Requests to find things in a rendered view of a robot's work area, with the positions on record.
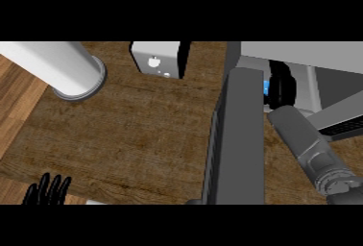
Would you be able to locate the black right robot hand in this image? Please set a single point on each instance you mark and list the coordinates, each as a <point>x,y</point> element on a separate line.
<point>283,86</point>

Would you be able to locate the white box appliance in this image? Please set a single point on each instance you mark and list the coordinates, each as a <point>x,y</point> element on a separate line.
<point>156,57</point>

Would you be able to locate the white cylinder with grey rim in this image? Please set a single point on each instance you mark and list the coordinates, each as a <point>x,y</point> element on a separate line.
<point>57,68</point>

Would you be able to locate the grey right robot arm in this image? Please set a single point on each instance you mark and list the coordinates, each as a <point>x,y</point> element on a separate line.
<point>308,141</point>

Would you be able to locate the dark grey microwave door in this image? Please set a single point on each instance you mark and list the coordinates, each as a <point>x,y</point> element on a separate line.
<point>241,137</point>

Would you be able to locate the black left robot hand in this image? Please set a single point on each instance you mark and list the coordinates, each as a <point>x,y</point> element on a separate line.
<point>48,192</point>

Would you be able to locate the blue milk carton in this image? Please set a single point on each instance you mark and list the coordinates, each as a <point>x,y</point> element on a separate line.
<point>266,87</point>

